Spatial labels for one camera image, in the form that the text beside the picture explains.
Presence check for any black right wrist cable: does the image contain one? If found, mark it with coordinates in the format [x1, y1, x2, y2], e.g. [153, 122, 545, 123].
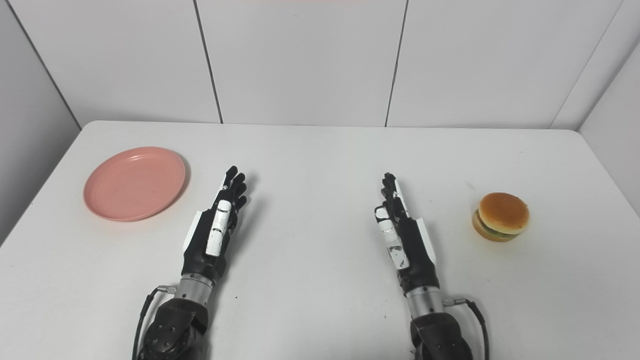
[443, 297, 491, 360]

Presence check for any pink round plate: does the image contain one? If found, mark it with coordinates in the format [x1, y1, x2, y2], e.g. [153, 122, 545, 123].
[83, 146, 187, 222]

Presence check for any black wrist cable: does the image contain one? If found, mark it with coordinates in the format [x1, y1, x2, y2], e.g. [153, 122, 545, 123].
[132, 285, 177, 360]
[443, 297, 491, 360]

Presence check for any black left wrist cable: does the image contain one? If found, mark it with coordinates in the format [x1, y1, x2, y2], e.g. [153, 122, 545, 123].
[132, 285, 177, 360]

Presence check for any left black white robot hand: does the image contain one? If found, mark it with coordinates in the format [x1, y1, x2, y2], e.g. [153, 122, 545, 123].
[182, 166, 248, 282]

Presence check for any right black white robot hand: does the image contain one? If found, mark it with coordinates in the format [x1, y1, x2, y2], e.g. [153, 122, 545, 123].
[374, 172, 441, 295]

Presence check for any toy hamburger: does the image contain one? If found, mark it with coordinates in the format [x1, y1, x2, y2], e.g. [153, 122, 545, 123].
[472, 192, 531, 243]

